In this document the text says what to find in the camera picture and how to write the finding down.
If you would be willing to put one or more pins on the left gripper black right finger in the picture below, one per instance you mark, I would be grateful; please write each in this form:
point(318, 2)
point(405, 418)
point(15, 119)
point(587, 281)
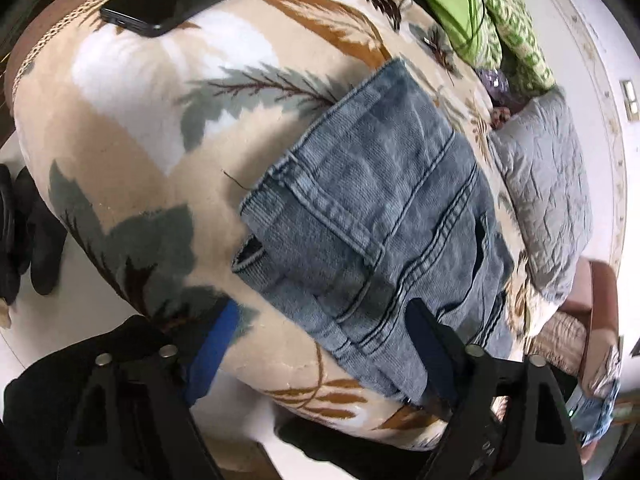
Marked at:
point(505, 419)

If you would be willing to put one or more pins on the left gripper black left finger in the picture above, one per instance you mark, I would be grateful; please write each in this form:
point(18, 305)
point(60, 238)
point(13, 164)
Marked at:
point(134, 420)

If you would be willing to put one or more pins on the blue denim jeans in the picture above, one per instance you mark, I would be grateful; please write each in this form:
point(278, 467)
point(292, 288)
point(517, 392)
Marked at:
point(377, 235)

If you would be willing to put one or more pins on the brown headboard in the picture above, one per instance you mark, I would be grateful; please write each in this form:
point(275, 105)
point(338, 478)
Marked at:
point(593, 300)

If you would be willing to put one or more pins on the grey quilted pillow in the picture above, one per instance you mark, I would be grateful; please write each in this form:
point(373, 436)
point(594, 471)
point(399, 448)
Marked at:
point(539, 157)

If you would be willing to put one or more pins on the leaf-patterned beige blanket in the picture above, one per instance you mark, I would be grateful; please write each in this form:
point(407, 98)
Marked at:
point(145, 147)

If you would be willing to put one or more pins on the purple plastic bag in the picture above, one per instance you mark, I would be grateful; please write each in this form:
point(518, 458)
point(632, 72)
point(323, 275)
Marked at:
point(495, 83)

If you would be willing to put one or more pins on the green patterned quilt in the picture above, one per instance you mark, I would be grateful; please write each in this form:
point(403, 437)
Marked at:
point(482, 32)

